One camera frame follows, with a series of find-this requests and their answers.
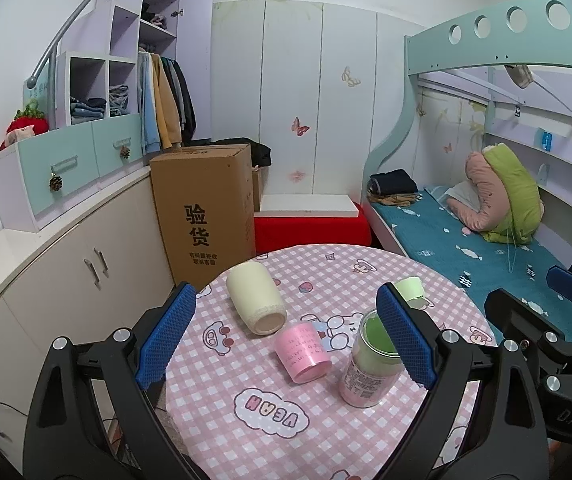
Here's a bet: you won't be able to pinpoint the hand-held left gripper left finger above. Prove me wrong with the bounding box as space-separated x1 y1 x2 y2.
22 281 211 480

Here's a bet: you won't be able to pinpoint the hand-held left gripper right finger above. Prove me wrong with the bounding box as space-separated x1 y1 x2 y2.
376 282 549 480

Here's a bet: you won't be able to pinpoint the light green cup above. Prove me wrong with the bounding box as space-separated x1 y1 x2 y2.
393 276 429 310

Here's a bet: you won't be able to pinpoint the cream ribbed cup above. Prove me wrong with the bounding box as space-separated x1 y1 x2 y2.
226 261 287 336

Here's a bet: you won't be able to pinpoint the pink printed cup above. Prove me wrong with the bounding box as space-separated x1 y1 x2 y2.
274 323 331 385

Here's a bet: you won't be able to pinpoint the clear jar with green lid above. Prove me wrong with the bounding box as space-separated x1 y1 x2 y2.
340 308 407 407

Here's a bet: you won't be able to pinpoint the teal printed bed sheet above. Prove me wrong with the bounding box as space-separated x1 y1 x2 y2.
368 185 572 346

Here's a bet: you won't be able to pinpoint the green quilt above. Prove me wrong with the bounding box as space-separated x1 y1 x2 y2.
480 144 545 246

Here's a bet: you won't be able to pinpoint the round table with pink checkered cloth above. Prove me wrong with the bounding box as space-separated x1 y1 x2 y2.
163 245 499 480

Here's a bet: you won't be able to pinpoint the white pillow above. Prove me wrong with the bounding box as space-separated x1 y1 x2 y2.
446 180 481 211

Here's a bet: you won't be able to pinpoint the folded tan clothes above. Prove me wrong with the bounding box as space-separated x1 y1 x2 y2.
371 192 424 207

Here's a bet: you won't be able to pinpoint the red storage bench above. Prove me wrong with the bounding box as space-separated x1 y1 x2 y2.
254 203 373 256

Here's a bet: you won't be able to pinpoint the pink quilt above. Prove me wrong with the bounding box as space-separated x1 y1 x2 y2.
446 152 496 233

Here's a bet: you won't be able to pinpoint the white low cabinet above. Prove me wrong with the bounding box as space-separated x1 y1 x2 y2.
0 165 177 456

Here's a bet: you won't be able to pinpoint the tall cardboard box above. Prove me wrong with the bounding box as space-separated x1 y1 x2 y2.
149 143 257 291

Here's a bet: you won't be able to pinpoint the folded dark clothes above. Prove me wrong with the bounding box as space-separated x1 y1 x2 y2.
368 169 419 196

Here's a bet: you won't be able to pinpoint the white board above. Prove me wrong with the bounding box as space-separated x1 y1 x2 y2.
258 195 364 219

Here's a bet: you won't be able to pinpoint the black bag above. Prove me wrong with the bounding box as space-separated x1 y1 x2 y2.
213 137 273 168

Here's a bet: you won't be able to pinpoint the teal drawer unit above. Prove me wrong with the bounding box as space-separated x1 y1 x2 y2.
0 112 149 233

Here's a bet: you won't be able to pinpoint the grey hanging cloth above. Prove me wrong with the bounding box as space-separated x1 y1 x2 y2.
504 63 534 88

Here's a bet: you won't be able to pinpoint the yellow hanging jacket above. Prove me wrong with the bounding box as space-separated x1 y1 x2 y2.
153 55 183 150

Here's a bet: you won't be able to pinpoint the light blue hanging shirt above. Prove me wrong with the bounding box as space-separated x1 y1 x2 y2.
137 52 161 156

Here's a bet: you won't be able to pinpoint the dark hanging jackets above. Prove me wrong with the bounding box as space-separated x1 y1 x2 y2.
163 57 197 143

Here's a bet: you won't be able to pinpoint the red strawberry plush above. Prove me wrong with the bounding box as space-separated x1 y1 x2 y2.
0 100 49 153

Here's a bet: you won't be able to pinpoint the lilac open wardrobe shelf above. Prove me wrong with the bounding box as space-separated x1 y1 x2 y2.
56 0 214 151

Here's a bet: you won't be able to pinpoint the grey metal handrail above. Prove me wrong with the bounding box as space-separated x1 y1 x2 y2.
31 0 134 81

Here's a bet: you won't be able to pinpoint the teal bunk bed frame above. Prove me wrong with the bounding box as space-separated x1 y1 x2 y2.
363 0 572 261

